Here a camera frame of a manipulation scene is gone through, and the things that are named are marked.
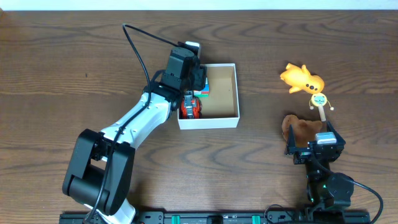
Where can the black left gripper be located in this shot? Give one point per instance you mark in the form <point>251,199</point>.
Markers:
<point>201,78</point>

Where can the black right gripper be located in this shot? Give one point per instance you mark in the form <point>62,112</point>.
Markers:
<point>303,154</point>

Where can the multicoloured puzzle cube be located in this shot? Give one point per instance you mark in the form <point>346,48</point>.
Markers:
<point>204,92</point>

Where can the red toy truck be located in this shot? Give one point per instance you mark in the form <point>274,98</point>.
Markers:
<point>190,107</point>

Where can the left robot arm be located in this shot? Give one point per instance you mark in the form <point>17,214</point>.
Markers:
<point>100,169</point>

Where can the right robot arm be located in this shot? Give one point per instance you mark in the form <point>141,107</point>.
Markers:
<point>329,192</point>

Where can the brown plush toy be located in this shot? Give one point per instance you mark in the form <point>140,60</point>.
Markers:
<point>304,130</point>

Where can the wooden cat rattle drum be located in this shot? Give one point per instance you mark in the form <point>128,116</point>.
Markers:
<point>319,100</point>

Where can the white cardboard box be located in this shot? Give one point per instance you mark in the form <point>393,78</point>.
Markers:
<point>220,108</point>

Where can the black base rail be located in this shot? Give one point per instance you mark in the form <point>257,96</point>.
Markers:
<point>272,216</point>

